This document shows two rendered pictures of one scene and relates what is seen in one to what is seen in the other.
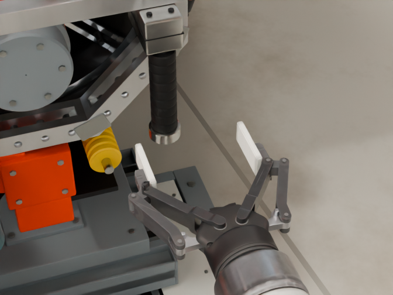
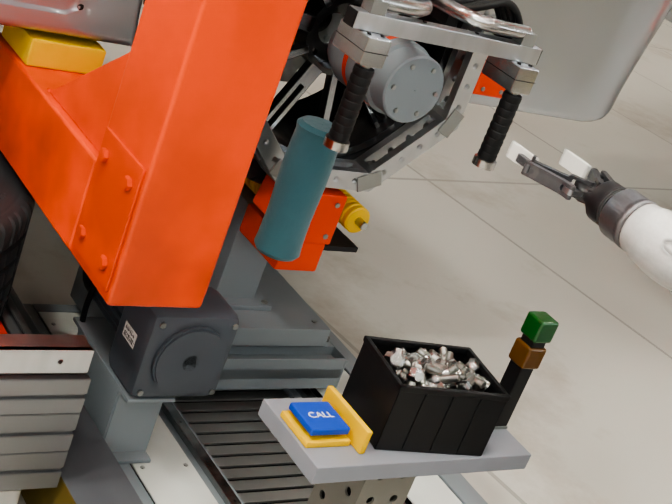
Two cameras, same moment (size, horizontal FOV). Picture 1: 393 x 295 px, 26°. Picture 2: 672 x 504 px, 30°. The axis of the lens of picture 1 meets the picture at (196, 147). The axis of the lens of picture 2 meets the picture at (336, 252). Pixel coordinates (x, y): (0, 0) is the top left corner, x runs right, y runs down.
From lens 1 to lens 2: 1.56 m
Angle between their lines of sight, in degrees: 28
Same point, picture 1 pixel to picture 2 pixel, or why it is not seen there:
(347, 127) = (425, 323)
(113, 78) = (387, 148)
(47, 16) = (467, 42)
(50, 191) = (316, 232)
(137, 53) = (411, 131)
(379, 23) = (428, 255)
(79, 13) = (483, 48)
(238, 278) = (627, 198)
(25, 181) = not seen: hidden behind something
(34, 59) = (424, 80)
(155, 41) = (519, 83)
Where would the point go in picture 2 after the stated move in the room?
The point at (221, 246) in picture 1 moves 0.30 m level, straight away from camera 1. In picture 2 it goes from (604, 188) to (544, 122)
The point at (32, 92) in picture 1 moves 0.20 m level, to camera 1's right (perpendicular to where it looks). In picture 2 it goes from (409, 106) to (507, 133)
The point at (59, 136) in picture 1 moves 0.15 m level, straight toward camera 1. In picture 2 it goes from (345, 180) to (379, 217)
